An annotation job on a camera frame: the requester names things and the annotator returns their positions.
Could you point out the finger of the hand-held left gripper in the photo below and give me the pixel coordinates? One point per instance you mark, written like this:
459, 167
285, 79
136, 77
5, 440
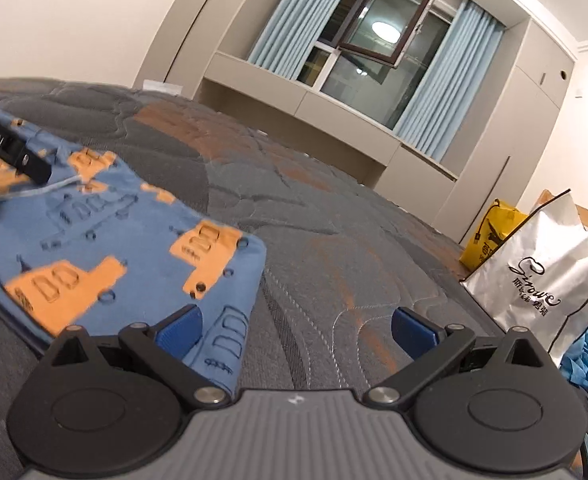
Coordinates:
36, 170

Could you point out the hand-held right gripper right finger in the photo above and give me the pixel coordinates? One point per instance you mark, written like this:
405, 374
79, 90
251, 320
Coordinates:
416, 332

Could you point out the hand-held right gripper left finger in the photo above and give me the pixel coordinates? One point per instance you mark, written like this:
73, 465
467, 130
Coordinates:
179, 330

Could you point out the blue pants with orange print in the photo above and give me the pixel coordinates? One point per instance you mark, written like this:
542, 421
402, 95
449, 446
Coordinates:
124, 230

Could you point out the yellow shopping bag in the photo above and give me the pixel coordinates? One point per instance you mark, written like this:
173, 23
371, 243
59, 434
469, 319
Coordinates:
493, 240

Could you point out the white shopping bag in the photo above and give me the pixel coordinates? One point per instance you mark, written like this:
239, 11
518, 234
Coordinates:
533, 270

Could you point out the white flat box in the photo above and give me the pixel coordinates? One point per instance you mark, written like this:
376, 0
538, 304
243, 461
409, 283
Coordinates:
161, 86

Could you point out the grey and orange quilted mattress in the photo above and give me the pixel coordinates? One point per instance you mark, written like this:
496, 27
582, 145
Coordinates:
324, 210

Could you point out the light blue cloth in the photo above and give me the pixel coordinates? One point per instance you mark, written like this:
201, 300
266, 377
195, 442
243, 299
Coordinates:
586, 355

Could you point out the beige wardrobe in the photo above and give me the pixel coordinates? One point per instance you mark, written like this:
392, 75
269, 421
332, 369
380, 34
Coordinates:
199, 30
513, 135

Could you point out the beige window bench cabinet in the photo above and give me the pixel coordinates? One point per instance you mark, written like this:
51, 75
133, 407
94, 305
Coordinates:
334, 115

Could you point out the light blue curtain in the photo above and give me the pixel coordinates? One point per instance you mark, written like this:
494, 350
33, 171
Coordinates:
299, 15
448, 85

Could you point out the window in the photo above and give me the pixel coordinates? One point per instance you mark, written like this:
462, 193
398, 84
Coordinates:
358, 85

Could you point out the open brown window sash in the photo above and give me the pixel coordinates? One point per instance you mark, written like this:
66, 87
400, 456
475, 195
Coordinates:
388, 25

